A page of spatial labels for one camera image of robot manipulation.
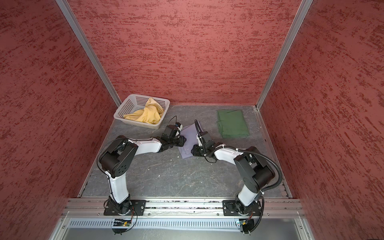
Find lavender skirt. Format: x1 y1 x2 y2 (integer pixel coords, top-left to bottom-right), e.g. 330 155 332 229
179 124 199 159

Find green skirt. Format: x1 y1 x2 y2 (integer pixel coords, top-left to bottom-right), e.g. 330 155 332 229
217 110 250 138

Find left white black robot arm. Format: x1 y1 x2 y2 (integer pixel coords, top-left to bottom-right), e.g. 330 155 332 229
98 122 187 216

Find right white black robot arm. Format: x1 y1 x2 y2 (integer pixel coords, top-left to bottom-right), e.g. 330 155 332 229
191 132 283 216

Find yellow skirt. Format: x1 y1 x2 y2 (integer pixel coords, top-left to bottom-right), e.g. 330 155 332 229
123 98 165 125

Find white plastic laundry basket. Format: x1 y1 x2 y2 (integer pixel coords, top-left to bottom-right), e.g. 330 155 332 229
114 94 170 130

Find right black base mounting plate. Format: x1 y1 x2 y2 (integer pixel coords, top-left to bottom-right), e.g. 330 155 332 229
222 200 262 217

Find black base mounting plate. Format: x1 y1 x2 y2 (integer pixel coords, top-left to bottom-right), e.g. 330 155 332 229
222 200 262 217
104 199 147 216

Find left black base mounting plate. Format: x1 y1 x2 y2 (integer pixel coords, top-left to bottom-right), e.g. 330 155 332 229
104 199 147 216

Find right small circuit board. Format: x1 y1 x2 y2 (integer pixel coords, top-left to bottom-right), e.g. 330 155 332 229
239 219 255 234

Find small circuit board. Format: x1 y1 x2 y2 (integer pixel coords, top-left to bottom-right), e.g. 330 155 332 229
113 219 132 228
239 219 255 234

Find left small circuit board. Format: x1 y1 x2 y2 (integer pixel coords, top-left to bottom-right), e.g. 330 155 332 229
113 219 132 228

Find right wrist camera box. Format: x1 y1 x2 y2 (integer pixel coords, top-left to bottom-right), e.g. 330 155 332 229
197 134 203 146

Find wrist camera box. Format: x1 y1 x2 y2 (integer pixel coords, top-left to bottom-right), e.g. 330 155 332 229
175 122 183 132
197 134 203 146

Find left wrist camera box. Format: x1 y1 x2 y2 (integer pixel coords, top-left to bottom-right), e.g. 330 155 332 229
175 122 183 132

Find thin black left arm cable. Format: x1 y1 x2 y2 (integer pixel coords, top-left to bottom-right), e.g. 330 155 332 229
95 115 180 199

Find black corrugated cable conduit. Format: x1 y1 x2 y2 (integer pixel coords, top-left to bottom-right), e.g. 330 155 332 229
193 119 283 193

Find aluminium front rail frame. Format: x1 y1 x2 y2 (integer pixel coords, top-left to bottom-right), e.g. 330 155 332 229
50 198 314 240

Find left aluminium corner post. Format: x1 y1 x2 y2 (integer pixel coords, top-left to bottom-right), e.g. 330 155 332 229
56 0 122 107

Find aluminium corner post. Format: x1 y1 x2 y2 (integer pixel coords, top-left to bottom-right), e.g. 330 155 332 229
56 0 122 107
256 0 313 111

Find right aluminium corner post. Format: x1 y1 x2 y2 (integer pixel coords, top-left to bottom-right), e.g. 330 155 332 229
256 0 313 111

